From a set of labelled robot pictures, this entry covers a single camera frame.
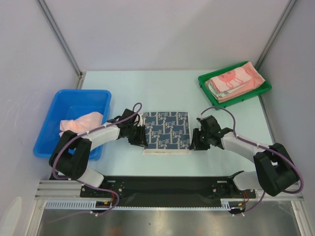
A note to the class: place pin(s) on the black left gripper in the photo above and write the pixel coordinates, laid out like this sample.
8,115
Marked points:
141,140

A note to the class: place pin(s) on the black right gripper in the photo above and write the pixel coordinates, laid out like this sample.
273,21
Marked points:
198,140

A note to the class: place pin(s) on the patterned blue white towel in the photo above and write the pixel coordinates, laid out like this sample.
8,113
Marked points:
167,133

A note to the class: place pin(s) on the light blue towel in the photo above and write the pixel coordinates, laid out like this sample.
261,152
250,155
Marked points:
223,94

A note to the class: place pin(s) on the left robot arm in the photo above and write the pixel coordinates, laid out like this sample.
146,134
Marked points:
71,155

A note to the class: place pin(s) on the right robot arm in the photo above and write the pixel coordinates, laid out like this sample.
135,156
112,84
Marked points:
274,170

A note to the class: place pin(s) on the small pink cloth in bin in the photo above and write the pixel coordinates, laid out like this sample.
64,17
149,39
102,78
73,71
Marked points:
82,124

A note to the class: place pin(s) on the blue plastic bin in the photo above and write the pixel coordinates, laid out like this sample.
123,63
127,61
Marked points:
69,104

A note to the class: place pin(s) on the white slotted cable duct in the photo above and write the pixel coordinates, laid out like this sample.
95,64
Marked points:
104,205

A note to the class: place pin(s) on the aluminium frame rail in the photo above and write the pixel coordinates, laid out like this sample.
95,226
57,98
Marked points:
58,190

